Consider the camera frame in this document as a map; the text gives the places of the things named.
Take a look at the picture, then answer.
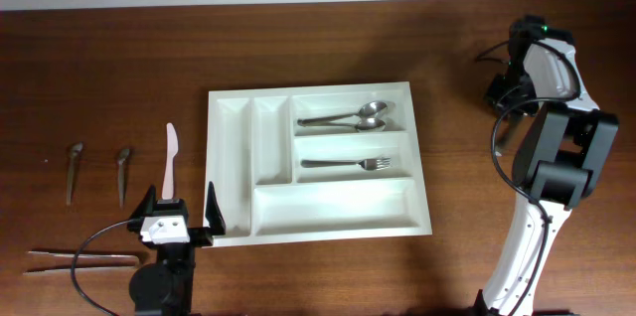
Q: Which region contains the small metal teaspoon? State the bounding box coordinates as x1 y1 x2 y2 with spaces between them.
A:
116 148 131 209
66 142 83 207

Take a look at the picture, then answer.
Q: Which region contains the metal fork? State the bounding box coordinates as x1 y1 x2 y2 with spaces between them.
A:
495 113 524 157
300 157 392 171

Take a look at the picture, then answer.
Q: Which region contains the small metal teaspoon far left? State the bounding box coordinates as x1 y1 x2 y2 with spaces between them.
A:
66 142 83 207

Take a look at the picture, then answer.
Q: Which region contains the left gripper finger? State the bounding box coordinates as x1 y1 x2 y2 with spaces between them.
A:
129 185 156 221
205 181 227 236

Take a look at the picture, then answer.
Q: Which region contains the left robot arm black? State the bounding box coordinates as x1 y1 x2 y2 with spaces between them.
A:
127 183 226 316

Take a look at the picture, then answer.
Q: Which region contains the white plastic cutlery tray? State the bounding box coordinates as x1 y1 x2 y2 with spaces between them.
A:
205 82 432 247

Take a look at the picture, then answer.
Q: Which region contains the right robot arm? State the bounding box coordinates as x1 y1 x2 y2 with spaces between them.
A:
467 15 619 316

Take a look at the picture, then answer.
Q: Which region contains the left black cable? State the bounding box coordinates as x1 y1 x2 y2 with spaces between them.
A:
70 217 145 316

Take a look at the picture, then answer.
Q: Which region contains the pink plastic knife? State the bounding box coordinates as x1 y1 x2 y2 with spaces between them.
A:
161 122 179 200

